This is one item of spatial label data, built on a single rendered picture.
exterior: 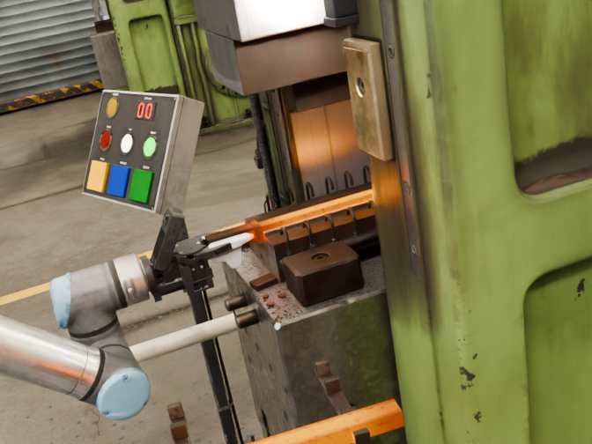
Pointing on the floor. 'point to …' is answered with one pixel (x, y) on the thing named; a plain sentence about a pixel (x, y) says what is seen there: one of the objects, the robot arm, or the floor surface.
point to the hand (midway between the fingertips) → (244, 233)
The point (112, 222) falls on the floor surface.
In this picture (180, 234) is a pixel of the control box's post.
